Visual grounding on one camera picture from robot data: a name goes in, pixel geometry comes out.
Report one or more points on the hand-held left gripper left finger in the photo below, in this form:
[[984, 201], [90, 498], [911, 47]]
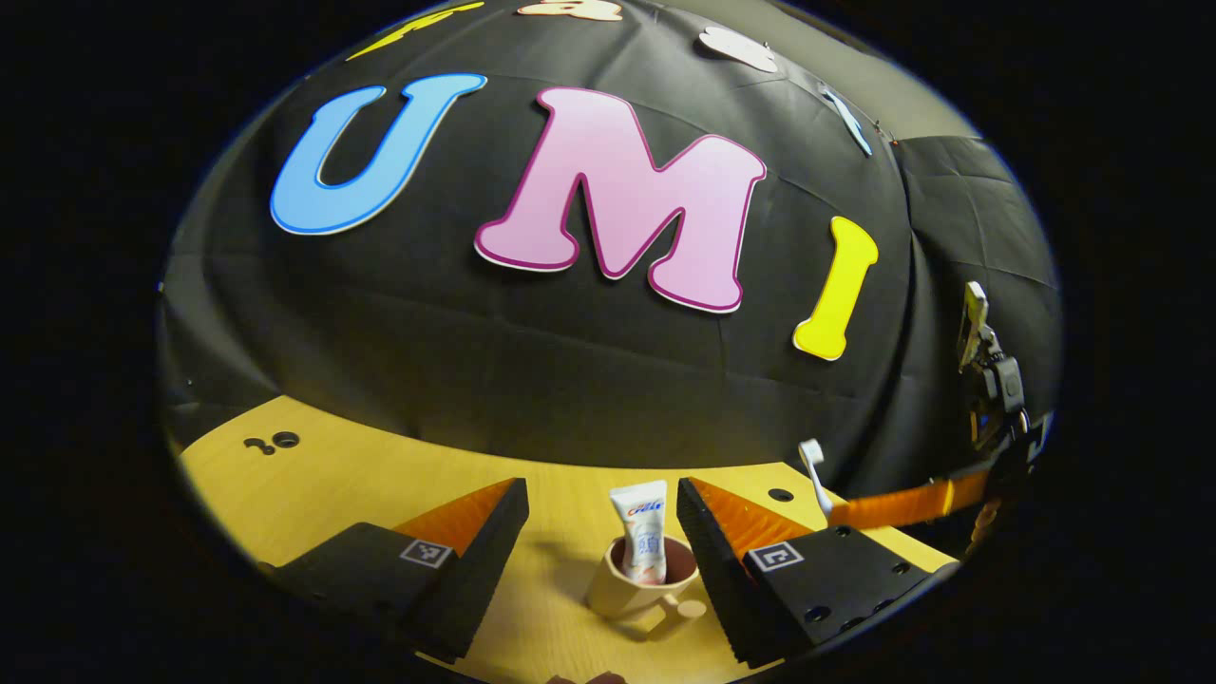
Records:
[[484, 570]]

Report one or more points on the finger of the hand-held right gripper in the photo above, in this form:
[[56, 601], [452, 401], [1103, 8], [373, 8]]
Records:
[[902, 502]]

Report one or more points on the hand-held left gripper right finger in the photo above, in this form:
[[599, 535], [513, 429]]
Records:
[[722, 579]]

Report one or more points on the white grey toothbrush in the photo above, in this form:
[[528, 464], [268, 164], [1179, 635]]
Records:
[[815, 475]]

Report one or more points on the white toothpaste tube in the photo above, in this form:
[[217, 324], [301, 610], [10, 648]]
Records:
[[641, 532]]

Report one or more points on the light wooden desktop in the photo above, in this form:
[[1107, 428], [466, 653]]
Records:
[[332, 484]]

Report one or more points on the black backdrop cloth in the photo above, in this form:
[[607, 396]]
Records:
[[475, 361]]

